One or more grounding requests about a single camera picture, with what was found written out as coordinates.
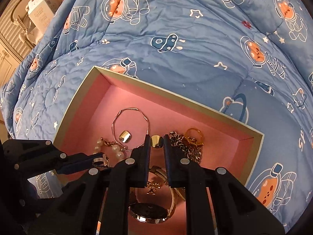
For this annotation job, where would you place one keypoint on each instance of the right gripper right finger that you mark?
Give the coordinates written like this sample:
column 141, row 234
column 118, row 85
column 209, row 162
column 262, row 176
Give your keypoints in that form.
column 216, row 202

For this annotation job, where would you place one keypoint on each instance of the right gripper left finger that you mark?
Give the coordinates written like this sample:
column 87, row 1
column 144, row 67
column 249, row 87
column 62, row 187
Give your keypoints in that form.
column 97, row 204

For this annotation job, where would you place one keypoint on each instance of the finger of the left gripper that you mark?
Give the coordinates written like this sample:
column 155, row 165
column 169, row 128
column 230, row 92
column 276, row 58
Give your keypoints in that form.
column 24, row 200
column 29, row 158

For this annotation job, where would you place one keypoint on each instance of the thin rose gold bangle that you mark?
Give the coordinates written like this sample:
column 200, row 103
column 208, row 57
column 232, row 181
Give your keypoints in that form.
column 136, row 122

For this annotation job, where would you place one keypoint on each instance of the gold ring charm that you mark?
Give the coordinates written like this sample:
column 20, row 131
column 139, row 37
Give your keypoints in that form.
column 194, row 136

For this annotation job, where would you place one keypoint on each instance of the gold square earring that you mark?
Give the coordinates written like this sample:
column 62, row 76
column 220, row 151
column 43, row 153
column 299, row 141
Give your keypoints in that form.
column 156, row 141
column 125, row 136

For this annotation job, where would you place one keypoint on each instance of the brown strap wristwatch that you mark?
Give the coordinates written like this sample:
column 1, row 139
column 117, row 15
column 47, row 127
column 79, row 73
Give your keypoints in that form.
column 156, row 208

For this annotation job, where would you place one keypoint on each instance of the pink lined jewelry box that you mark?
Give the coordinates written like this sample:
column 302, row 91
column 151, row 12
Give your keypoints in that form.
column 206, row 151

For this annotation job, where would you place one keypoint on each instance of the small gold charm cluster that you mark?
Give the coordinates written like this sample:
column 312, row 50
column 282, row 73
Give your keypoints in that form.
column 153, row 187

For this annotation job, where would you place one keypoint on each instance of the white louvered closet door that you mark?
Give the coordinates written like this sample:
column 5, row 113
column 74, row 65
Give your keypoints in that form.
column 10, row 33

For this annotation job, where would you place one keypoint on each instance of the white cardboard box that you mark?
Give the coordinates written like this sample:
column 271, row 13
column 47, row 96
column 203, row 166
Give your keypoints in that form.
column 40, row 14

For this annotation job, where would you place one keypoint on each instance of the white baby high chair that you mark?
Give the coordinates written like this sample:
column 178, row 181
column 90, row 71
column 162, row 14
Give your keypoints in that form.
column 20, row 17

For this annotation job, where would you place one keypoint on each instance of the blue astronaut print quilt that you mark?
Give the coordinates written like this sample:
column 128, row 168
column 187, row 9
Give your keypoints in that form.
column 249, row 59

